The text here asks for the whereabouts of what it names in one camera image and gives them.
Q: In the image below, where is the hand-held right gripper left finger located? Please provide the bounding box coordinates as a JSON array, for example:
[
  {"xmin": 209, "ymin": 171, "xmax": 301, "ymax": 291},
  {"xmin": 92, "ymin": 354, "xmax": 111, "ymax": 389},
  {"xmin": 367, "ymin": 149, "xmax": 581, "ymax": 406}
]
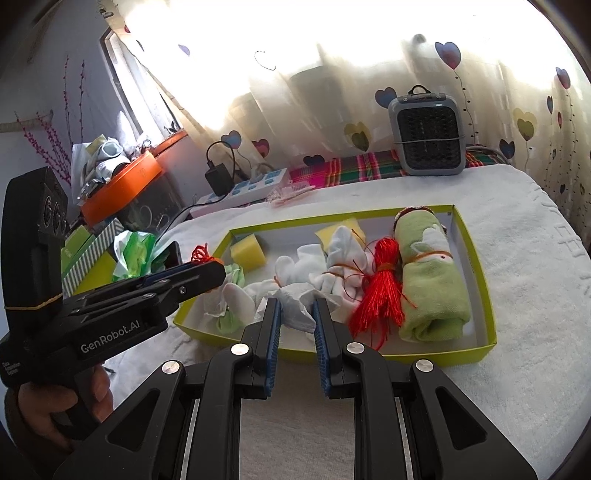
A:
[{"xmin": 53, "ymin": 296, "xmax": 282, "ymax": 480}]

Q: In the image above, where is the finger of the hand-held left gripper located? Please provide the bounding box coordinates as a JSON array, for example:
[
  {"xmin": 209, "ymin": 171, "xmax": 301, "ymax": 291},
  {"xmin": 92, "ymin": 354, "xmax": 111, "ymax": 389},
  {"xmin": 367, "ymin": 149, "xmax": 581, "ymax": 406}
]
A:
[
  {"xmin": 136, "ymin": 263, "xmax": 206, "ymax": 284},
  {"xmin": 65, "ymin": 261, "xmax": 227, "ymax": 319}
]

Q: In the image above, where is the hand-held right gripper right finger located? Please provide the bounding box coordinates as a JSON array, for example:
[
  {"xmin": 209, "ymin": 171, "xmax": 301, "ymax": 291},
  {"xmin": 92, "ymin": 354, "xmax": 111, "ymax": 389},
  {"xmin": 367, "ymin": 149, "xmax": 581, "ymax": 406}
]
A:
[{"xmin": 311, "ymin": 298, "xmax": 539, "ymax": 480}]

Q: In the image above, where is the small green cloth bundle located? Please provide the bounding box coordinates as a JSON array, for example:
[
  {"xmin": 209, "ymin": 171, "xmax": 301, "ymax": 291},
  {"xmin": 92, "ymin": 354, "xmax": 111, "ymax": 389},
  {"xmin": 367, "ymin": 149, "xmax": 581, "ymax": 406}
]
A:
[{"xmin": 202, "ymin": 262, "xmax": 257, "ymax": 336}]

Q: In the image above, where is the yellow sponge with green pad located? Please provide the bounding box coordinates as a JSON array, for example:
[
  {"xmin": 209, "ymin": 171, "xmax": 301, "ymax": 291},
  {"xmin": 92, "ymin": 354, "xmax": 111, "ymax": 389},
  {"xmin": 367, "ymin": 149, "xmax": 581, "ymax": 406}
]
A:
[
  {"xmin": 230, "ymin": 233, "xmax": 267, "ymax": 272},
  {"xmin": 315, "ymin": 217, "xmax": 365, "ymax": 247}
]

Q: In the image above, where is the red string bundle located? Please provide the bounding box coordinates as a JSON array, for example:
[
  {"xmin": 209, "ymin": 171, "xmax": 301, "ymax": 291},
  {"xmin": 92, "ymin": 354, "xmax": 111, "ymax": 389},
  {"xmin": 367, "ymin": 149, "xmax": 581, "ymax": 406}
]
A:
[{"xmin": 347, "ymin": 237, "xmax": 407, "ymax": 350}]

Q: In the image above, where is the white sock bundle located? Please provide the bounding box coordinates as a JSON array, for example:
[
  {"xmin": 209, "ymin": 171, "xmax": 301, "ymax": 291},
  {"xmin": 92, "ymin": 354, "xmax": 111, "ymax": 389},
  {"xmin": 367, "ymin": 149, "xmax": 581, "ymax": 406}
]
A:
[{"xmin": 245, "ymin": 244, "xmax": 331, "ymax": 324}]

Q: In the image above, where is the yellow-green shallow cardboard box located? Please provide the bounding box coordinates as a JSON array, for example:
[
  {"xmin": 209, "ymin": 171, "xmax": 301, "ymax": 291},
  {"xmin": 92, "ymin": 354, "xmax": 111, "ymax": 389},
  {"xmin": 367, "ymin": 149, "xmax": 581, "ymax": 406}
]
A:
[{"xmin": 173, "ymin": 204, "xmax": 498, "ymax": 367}]

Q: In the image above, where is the white sock bundle mint cuff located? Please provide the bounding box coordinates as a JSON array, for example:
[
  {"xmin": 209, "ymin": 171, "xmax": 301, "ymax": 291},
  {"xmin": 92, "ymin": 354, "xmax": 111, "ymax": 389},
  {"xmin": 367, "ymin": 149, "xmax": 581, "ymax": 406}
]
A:
[{"xmin": 308, "ymin": 225, "xmax": 376, "ymax": 324}]

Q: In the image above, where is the green towel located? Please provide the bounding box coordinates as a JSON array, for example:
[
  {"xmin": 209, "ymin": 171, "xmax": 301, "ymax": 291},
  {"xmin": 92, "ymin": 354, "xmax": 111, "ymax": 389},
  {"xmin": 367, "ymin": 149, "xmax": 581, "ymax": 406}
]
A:
[{"xmin": 393, "ymin": 208, "xmax": 472, "ymax": 344}]

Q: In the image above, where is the person's left hand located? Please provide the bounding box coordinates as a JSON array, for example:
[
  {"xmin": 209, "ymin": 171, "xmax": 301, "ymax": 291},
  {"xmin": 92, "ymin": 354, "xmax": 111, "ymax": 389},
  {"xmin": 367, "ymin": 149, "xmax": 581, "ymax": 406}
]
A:
[{"xmin": 16, "ymin": 364, "xmax": 114, "ymax": 450}]

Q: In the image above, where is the green plastic bag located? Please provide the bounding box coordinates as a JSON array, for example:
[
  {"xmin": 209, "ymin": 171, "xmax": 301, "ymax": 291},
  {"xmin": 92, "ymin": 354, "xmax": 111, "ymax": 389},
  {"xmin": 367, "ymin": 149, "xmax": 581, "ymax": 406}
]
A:
[{"xmin": 112, "ymin": 231, "xmax": 171, "ymax": 281}]

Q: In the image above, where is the green striped gift box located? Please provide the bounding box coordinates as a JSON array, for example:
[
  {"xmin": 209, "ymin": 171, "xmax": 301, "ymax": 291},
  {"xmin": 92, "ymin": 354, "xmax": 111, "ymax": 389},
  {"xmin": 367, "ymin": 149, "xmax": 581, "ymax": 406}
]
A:
[{"xmin": 60, "ymin": 219, "xmax": 125, "ymax": 296}]

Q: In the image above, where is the orange shelf with clutter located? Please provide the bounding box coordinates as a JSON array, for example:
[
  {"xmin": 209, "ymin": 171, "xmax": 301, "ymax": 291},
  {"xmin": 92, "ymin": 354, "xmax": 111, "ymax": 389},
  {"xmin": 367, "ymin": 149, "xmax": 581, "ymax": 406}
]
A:
[{"xmin": 81, "ymin": 151, "xmax": 164, "ymax": 227}]

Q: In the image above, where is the black power adapter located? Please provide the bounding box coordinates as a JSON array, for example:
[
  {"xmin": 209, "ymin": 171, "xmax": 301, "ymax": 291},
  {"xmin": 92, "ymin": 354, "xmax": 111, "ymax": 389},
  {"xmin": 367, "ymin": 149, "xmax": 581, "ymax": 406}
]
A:
[{"xmin": 204, "ymin": 166, "xmax": 230, "ymax": 197}]

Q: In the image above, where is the white power strip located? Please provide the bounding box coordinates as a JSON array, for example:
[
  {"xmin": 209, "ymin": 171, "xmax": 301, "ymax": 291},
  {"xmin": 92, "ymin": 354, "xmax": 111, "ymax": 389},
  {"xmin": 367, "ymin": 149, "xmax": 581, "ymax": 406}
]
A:
[{"xmin": 189, "ymin": 167, "xmax": 291, "ymax": 219}]

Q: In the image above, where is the pink comb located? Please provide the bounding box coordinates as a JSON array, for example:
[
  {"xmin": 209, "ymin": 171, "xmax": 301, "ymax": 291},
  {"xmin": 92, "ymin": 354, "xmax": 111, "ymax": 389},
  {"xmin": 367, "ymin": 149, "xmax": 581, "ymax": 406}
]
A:
[{"xmin": 268, "ymin": 181, "xmax": 315, "ymax": 206}]

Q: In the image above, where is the plaid blanket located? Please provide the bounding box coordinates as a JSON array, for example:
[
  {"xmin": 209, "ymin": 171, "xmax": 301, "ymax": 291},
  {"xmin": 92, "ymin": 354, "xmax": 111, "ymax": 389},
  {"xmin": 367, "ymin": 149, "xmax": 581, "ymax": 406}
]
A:
[{"xmin": 288, "ymin": 145, "xmax": 509, "ymax": 190}]

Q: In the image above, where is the grey portable fan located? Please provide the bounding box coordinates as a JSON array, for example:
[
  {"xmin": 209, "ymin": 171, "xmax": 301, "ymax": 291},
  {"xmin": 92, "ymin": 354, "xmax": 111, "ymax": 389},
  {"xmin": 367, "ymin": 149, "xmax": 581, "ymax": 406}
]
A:
[{"xmin": 388, "ymin": 84, "xmax": 467, "ymax": 177}]

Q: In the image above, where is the heart print curtain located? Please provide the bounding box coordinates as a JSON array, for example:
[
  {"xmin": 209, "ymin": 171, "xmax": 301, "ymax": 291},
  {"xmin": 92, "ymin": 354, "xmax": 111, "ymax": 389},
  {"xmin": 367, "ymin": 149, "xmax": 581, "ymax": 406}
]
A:
[{"xmin": 106, "ymin": 0, "xmax": 587, "ymax": 227}]

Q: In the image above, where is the black adapter cable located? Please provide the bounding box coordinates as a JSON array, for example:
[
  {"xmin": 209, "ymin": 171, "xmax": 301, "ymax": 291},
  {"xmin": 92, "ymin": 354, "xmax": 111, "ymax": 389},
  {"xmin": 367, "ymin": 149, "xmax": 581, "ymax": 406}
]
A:
[{"xmin": 205, "ymin": 141, "xmax": 250, "ymax": 183}]

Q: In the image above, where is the pink branch wall decal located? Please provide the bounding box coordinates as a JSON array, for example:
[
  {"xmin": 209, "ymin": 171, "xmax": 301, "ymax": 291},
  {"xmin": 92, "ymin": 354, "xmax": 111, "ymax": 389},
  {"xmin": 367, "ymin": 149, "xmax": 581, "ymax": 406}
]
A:
[{"xmin": 14, "ymin": 55, "xmax": 88, "ymax": 190}]

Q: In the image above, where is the window frame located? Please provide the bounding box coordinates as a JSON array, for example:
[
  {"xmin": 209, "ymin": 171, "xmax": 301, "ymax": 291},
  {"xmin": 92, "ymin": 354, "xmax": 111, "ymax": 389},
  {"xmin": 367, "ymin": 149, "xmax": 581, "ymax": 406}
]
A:
[{"xmin": 99, "ymin": 28, "xmax": 185, "ymax": 139}]

